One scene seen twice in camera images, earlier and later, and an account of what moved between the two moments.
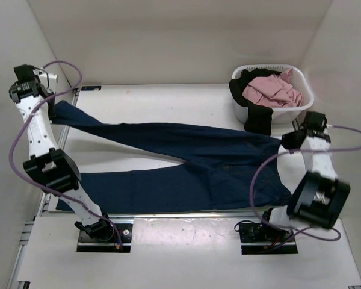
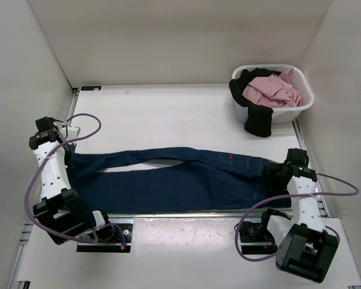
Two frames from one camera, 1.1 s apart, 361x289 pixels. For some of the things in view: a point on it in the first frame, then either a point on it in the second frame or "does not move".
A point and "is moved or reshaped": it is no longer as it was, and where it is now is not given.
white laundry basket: [281, 115] does not move
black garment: [259, 117] does not move
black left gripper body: [50, 104] to [69, 153]
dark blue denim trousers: [224, 170] is moved or reshaped
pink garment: [274, 91] does not move
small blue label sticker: [91, 88] does not move
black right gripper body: [287, 140] to [275, 185]
